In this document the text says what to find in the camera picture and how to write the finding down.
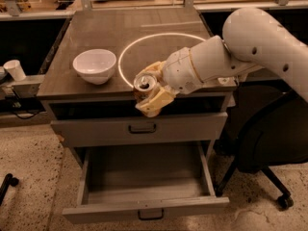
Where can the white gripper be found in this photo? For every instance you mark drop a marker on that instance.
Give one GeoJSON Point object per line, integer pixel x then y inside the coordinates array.
{"type": "Point", "coordinates": [180, 70]}

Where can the orange soda can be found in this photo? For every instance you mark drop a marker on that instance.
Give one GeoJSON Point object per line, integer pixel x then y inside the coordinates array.
{"type": "Point", "coordinates": [144, 86]}

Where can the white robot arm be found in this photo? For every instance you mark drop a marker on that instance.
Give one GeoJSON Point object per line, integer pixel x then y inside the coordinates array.
{"type": "Point", "coordinates": [251, 39]}

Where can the upper grey drawer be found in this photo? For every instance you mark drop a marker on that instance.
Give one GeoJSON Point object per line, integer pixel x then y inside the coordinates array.
{"type": "Point", "coordinates": [139, 130]}

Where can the grey drawer cabinet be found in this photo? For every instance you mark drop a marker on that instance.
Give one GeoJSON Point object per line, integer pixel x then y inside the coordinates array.
{"type": "Point", "coordinates": [138, 38]}

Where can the open lower grey drawer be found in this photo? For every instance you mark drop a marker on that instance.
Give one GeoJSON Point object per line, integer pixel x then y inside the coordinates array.
{"type": "Point", "coordinates": [144, 182]}

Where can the white bowl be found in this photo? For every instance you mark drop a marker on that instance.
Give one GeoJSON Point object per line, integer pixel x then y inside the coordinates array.
{"type": "Point", "coordinates": [95, 66]}

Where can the clear plastic water bottle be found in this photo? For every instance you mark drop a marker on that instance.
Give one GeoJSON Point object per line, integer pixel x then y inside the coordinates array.
{"type": "Point", "coordinates": [227, 81]}

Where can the black office chair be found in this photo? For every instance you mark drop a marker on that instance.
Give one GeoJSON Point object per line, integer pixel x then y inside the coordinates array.
{"type": "Point", "coordinates": [266, 126]}

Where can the white paper cup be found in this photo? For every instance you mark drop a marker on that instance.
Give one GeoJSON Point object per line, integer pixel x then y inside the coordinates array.
{"type": "Point", "coordinates": [15, 69]}

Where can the black stand foot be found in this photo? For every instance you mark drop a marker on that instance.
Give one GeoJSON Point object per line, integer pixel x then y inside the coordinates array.
{"type": "Point", "coordinates": [9, 180]}

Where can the grey metal rail left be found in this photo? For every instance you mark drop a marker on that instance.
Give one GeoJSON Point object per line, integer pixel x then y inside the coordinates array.
{"type": "Point", "coordinates": [26, 88]}

